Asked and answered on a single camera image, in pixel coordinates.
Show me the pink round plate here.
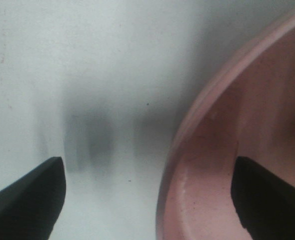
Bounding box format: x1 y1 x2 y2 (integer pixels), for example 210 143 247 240
156 9 295 240

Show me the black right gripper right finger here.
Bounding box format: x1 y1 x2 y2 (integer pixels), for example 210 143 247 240
231 156 295 240

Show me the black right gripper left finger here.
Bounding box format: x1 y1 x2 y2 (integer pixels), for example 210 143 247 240
0 157 66 240

